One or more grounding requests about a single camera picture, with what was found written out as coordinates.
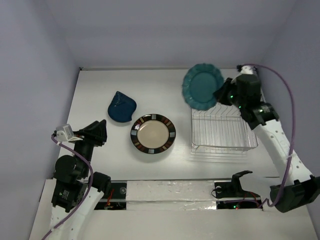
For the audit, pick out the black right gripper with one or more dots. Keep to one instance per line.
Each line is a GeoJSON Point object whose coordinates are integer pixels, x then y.
{"type": "Point", "coordinates": [225, 92]}

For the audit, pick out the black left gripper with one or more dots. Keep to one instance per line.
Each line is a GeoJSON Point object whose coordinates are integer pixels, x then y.
{"type": "Point", "coordinates": [96, 132]}

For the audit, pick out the dark green scalloped plate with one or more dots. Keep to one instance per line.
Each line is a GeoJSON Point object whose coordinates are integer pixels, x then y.
{"type": "Point", "coordinates": [199, 84]}

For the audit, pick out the dark blue leaf-shaped plate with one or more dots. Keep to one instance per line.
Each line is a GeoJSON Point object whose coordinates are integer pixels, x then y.
{"type": "Point", "coordinates": [121, 108]}

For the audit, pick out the dark rimmed beige plate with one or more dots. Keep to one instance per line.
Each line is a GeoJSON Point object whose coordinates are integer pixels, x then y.
{"type": "Point", "coordinates": [153, 134]}

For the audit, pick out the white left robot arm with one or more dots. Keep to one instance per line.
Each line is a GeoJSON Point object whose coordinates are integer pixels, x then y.
{"type": "Point", "coordinates": [78, 188]}

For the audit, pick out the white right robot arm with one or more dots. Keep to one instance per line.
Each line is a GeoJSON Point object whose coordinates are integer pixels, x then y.
{"type": "Point", "coordinates": [299, 186]}

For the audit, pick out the wire dish rack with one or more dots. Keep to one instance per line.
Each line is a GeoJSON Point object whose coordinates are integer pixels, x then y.
{"type": "Point", "coordinates": [220, 129]}

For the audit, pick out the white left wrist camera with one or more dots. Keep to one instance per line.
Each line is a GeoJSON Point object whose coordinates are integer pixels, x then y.
{"type": "Point", "coordinates": [64, 133]}

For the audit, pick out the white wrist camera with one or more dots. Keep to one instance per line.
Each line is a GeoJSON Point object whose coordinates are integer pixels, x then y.
{"type": "Point", "coordinates": [243, 69]}
{"type": "Point", "coordinates": [64, 133]}

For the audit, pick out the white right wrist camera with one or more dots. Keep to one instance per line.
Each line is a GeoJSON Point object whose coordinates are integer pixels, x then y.
{"type": "Point", "coordinates": [243, 69]}

